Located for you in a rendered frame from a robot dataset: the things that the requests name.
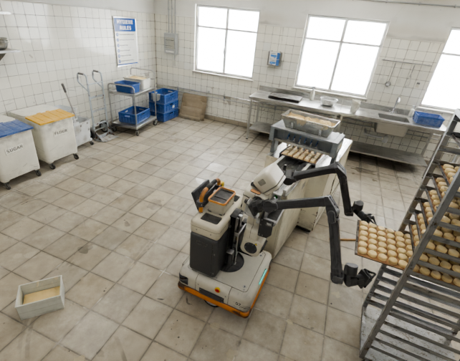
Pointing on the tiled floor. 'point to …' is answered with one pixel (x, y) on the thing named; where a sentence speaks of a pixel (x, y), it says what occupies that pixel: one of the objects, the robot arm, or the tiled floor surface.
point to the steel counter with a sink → (396, 124)
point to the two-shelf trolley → (132, 104)
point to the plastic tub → (40, 297)
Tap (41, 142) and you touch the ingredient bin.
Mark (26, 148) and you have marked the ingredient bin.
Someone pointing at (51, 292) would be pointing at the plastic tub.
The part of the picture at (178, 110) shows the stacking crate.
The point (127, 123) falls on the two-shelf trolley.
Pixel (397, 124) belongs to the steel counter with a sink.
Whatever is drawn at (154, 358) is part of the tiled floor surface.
